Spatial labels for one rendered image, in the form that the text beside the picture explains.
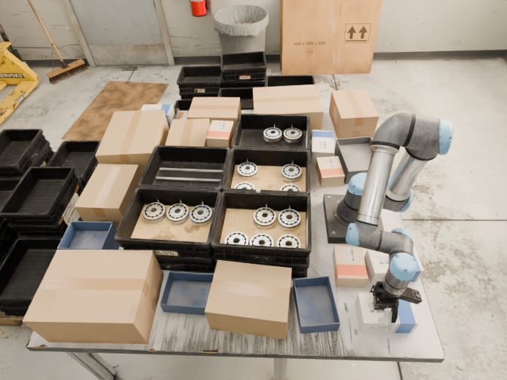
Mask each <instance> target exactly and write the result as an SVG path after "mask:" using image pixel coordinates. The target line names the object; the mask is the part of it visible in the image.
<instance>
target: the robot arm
mask: <svg viewBox="0 0 507 380"><path fill-rule="evenodd" d="M452 138H453V123H452V122H451V121H449V120H445V119H442V118H434V117H429V116H425V115H418V114H413V113H409V112H400V113H398V114H395V115H393V116H391V117H389V118H387V119H386V120H385V121H384V122H383V123H382V124H381V125H380V126H379V127H378V129H377V130H376V132H375V134H374V135H373V139H372V141H371V145H370V147H371V149H372V150H373V151H372V155H371V158H370V164H369V167H368V171H367V173H358V174H356V175H354V176H353V177H352V178H351V179H350V182H349V184H348V188H347V190H346V194H345V197H344V198H343V199H342V200H341V201H340V202H339V204H338V206H337V209H336V211H337V214H338V216H339V218H341V220H342V221H344V222H346V223H348V224H349V227H348V230H347V233H346V243H347V244H351V245H354V246H357V247H362V248H365V249H369V250H374V251H377V252H380V253H385V254H389V268H388V270H387V272H386V274H385V277H384V278H383V281H377V282H376V285H373V286H372V287H371V290H370V293H373V296H375V297H373V307H374V310H385V308H391V310H386V311H385V314H384V316H383V317H381V318H379V319H378V323H380V324H383V325H387V326H388V331H390V330H391V329H392V327H393V326H394V325H395V323H396V320H397V318H398V306H399V301H398V300H399V299H401V300H404V301H407V302H411V303H413V304H416V305H418V304H419V303H420V302H422V298H421V295H420V293H419V290H415V289H412V288H409V287H407V285H408V284H409V282H410V281H411V279H412V277H413V276H414V275H415V273H416V269H417V263H416V260H415V259H414V257H413V235H412V233H411V232H410V231H409V230H407V229H405V228H394V229H393V230H391V232H388V231H383V230H379V229H377V228H378V225H379V219H380V215H381V212H382V209H384V210H391V211H392V212H396V213H397V212H398V213H403V212H405V211H406V210H407V209H408V208H409V206H410V204H411V202H412V200H413V190H412V189H411V186H412V185H413V184H414V182H415V181H416V179H417V177H418V175H419V174H420V173H421V171H422V170H423V168H424V166H425V165H426V164H427V162H428V161H431V160H433V159H435V158H436V157H437V155H438V154H439V155H446V154H447V153H448V151H449V149H450V145H451V143H452ZM400 147H404V149H405V153H404V155H403V157H402V159H401V160H400V162H399V164H398V166H397V168H396V170H395V172H394V173H393V175H392V178H389V177H390V174H391V171H392V165H393V161H394V158H395V154H397V153H398V152H399V150H400Z"/></svg>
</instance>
